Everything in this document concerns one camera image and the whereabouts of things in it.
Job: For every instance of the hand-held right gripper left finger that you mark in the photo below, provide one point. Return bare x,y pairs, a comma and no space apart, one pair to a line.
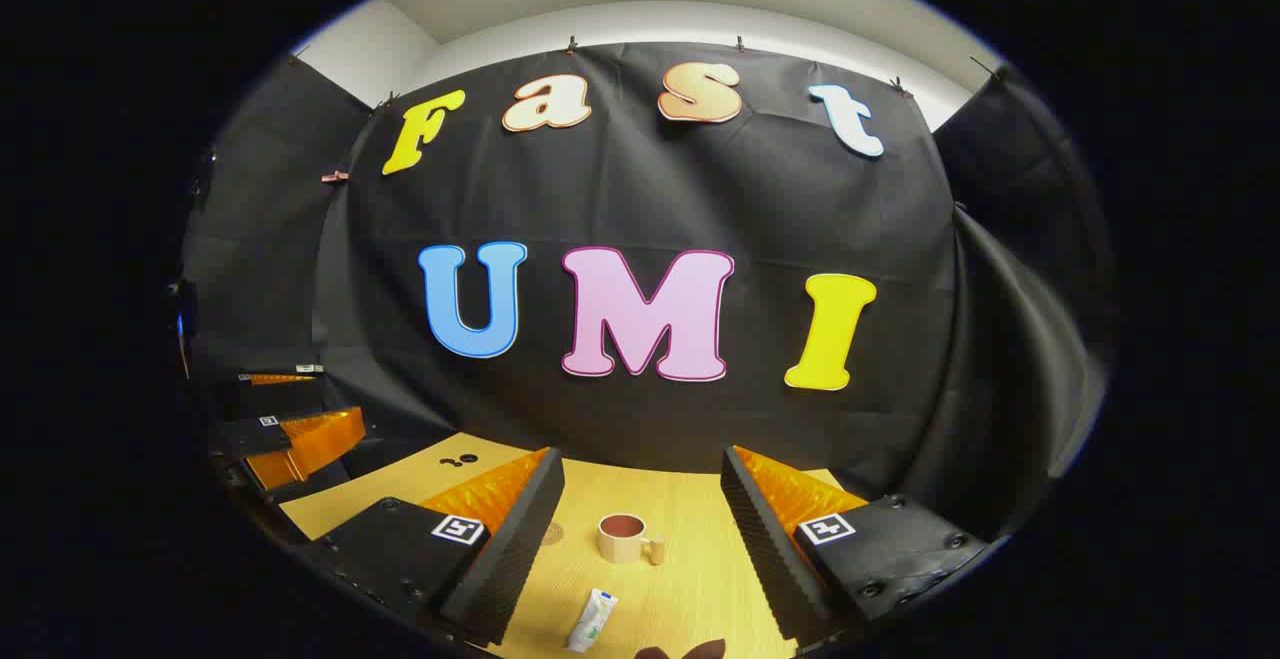
520,539

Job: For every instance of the black backdrop cloth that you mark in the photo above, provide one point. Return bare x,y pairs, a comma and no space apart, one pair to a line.
650,189

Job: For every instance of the black desk grommet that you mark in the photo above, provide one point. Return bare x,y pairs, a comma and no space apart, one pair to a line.
465,459

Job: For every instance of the white toothpaste tube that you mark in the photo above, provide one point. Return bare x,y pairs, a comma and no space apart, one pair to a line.
592,619

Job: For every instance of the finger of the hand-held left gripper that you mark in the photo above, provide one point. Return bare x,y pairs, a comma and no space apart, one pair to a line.
250,436
270,394

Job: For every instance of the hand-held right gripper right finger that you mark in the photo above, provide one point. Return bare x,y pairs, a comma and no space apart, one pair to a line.
760,549

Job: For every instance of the wooden desktop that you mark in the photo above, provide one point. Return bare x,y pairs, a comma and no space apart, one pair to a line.
680,509

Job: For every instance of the beige cup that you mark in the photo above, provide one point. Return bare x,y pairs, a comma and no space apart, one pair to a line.
620,546

